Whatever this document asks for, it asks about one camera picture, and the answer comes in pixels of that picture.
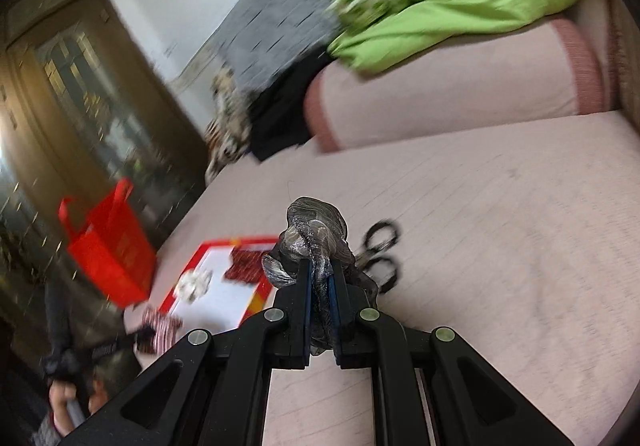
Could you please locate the red box with white lining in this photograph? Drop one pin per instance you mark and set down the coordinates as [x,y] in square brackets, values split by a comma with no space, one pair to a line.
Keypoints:
[222,293]

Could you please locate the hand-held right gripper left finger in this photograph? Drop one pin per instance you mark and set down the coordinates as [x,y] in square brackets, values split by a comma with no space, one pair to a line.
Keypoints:
[305,287]

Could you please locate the pink bed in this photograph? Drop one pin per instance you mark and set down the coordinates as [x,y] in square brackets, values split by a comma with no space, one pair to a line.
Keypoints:
[475,236]

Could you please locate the grey pillow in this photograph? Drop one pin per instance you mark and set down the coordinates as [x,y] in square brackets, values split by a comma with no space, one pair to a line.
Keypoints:
[280,16]

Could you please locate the wooden glass door cabinet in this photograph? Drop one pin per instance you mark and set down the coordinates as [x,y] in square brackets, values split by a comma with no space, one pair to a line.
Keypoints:
[85,101]

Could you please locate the leopard print cloth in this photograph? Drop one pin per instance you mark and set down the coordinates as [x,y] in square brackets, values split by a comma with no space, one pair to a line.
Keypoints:
[227,126]

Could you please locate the red white patterned hair accessory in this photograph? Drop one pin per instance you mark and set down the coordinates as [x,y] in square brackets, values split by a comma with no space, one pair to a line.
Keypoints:
[159,330]

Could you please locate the pink folded quilt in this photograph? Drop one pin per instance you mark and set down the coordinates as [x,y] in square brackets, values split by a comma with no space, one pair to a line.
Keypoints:
[450,86]

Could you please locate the black cloth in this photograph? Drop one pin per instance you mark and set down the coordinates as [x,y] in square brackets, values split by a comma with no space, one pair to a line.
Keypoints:
[280,113]

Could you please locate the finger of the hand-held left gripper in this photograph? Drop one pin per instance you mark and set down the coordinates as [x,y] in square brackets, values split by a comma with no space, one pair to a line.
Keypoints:
[122,342]

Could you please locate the black scissors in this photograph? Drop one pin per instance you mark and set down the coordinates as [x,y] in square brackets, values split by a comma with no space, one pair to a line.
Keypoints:
[384,252]

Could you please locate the grey silvery hair scrunchie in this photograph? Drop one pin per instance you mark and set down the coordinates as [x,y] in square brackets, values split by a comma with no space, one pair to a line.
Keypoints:
[312,233]

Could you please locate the person's left hand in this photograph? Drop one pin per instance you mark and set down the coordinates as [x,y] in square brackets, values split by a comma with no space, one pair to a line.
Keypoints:
[62,408]

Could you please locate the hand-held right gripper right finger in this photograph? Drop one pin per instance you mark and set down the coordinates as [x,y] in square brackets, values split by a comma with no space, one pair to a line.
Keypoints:
[333,297]

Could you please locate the red tote bag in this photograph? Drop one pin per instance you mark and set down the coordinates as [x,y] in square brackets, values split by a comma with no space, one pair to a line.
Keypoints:
[110,253]

